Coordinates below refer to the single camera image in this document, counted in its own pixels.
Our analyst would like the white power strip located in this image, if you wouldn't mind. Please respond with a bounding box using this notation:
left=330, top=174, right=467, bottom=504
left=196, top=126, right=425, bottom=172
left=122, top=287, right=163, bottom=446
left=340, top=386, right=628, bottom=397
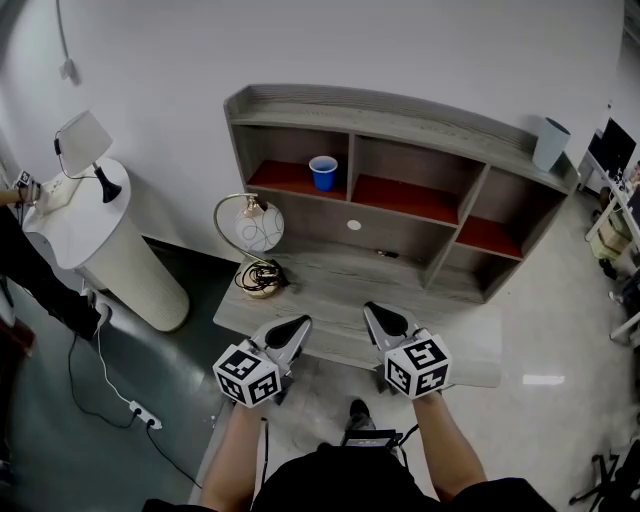
left=129, top=399, right=164, bottom=431

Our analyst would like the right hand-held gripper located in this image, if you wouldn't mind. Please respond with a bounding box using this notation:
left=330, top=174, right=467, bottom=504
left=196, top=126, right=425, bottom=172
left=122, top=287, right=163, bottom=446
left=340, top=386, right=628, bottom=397
left=362, top=301, right=453, bottom=401

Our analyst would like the white floor cable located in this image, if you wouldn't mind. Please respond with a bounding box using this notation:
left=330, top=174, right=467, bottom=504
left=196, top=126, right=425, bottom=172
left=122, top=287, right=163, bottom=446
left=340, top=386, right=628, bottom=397
left=94, top=324, right=135, bottom=404

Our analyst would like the white ribbed round pedestal table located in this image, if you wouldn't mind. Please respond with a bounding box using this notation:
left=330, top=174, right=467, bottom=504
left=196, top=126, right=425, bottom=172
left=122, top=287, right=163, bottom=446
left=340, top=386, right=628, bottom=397
left=22, top=156, right=192, bottom=334

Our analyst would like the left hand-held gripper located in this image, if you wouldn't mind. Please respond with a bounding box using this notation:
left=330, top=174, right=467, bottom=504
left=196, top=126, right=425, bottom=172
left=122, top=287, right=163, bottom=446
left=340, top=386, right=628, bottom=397
left=212, top=314, right=314, bottom=409

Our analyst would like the person's black shoe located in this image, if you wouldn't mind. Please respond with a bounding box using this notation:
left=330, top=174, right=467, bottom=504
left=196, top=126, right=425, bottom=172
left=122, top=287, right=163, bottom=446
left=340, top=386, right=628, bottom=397
left=348, top=398, right=376, bottom=432

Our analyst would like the pale grey cylinder bin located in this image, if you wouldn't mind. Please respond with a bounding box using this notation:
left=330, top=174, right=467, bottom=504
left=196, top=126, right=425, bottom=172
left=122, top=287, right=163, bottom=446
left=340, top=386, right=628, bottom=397
left=531, top=116, right=572, bottom=173

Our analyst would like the black waist device box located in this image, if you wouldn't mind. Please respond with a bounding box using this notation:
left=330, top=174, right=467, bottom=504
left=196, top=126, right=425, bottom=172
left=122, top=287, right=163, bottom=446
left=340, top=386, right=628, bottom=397
left=341, top=428, right=404, bottom=450

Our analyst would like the black office chair base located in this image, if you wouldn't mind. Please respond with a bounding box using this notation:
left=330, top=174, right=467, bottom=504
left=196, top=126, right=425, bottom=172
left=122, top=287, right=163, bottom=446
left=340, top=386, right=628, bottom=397
left=568, top=439, right=640, bottom=507

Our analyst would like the black floor cable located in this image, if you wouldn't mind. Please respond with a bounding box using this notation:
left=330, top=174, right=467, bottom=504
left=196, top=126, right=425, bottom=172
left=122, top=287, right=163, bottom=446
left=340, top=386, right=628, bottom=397
left=66, top=332, right=204, bottom=490

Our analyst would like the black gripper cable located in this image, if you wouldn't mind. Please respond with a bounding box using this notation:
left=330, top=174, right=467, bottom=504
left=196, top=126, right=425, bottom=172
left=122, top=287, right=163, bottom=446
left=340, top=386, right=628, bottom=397
left=259, top=417, right=271, bottom=494

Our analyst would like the white office desk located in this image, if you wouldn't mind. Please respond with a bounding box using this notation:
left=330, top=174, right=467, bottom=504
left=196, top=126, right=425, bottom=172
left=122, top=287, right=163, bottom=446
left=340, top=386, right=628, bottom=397
left=578, top=149, right=640, bottom=346

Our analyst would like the grey wooden shelf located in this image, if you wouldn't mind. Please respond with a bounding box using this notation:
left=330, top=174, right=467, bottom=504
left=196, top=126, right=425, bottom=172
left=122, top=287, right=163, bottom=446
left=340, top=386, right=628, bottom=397
left=223, top=83, right=581, bottom=305

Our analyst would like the blue plastic cup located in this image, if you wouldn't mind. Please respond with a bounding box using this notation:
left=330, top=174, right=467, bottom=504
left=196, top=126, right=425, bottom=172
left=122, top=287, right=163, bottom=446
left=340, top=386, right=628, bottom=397
left=308, top=155, right=339, bottom=193

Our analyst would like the person's left forearm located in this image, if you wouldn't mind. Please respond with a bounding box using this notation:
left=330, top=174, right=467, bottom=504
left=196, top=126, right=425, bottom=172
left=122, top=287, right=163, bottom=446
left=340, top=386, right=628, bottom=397
left=198, top=398, right=267, bottom=507

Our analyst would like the gold arc lamp white globe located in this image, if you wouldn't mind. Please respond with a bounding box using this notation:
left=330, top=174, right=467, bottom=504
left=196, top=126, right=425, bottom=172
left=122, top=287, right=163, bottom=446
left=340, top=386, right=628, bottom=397
left=213, top=193, right=291, bottom=300

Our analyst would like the person's black shirt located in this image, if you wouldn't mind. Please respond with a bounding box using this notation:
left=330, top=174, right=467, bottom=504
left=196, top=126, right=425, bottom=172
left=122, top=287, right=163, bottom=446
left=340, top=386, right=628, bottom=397
left=142, top=443, right=557, bottom=512

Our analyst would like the white wall cable adapter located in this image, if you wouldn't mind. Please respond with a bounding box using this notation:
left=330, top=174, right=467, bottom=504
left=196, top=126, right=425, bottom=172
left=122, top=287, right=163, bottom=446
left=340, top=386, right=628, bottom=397
left=53, top=0, right=83, bottom=86

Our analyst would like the white flat box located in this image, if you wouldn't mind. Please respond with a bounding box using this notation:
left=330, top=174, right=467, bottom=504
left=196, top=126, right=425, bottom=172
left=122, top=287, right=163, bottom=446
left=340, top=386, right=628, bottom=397
left=37, top=173, right=83, bottom=214

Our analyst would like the beige shade black table lamp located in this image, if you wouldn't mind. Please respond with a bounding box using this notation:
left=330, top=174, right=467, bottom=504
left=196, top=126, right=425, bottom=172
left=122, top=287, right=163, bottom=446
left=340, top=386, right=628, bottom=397
left=53, top=110, right=123, bottom=205

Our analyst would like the person's right forearm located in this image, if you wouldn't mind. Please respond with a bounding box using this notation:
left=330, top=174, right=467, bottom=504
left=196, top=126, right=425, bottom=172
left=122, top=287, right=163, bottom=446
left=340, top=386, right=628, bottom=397
left=411, top=390, right=489, bottom=503

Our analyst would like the black computer monitor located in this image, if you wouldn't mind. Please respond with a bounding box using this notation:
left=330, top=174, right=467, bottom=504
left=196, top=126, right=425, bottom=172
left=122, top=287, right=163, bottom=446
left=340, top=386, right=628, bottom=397
left=586, top=117, right=638, bottom=177

